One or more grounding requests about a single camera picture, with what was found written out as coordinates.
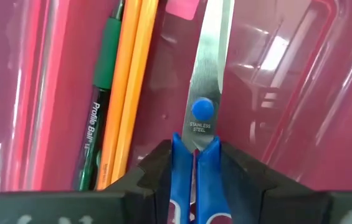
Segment blue handled scissors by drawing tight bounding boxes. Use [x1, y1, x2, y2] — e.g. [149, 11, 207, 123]
[167, 0, 236, 224]

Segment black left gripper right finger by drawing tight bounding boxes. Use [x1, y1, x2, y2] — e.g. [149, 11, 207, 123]
[220, 141, 331, 224]

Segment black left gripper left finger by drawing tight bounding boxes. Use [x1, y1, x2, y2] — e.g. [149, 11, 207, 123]
[105, 139, 174, 224]

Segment orange wooden pencil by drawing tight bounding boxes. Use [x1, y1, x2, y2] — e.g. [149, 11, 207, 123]
[95, 0, 144, 191]
[110, 0, 161, 185]

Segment green ballpoint pen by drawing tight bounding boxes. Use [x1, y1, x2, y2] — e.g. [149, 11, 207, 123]
[75, 0, 127, 192]

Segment pink translucent pencil case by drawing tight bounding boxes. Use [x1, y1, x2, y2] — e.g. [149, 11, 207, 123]
[0, 0, 352, 202]

